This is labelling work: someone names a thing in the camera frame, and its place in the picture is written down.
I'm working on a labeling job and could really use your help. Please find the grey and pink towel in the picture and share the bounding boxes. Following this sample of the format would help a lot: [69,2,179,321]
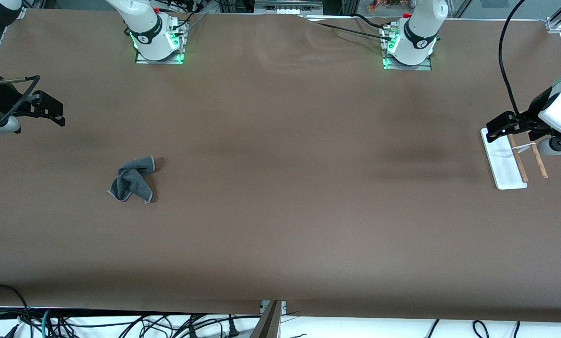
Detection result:
[107,156,155,205]

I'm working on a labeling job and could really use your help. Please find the orange items behind table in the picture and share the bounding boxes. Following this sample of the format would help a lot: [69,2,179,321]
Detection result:
[367,0,416,13]

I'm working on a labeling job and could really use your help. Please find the grey box with white plugs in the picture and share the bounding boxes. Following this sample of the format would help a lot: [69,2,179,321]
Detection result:
[254,0,324,15]

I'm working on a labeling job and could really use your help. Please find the wooden table brace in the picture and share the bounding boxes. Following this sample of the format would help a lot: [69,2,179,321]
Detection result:
[250,300,282,338]

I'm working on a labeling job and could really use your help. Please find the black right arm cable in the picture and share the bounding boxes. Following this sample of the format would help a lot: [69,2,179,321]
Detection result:
[0,26,41,123]

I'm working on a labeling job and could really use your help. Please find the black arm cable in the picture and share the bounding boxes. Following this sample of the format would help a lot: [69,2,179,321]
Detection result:
[498,0,531,120]
[0,26,41,123]

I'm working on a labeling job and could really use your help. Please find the white rack base plate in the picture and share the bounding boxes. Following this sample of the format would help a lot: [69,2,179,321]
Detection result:
[480,128,528,190]

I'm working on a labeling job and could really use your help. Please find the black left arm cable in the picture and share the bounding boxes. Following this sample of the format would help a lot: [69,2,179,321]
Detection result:
[498,0,531,120]

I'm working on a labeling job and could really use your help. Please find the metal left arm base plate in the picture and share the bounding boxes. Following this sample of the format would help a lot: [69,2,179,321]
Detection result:
[382,24,432,71]

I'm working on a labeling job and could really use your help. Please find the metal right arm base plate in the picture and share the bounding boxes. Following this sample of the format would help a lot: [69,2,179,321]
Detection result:
[135,20,187,65]

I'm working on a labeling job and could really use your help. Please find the black looped floor cable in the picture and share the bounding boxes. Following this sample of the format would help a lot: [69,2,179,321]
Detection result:
[0,284,31,338]

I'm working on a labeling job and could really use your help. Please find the black cable on table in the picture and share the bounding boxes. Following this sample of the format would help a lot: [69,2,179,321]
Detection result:
[304,13,399,42]

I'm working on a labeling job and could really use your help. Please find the tangled black floor cables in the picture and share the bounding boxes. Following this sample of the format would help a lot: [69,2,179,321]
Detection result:
[0,314,262,338]

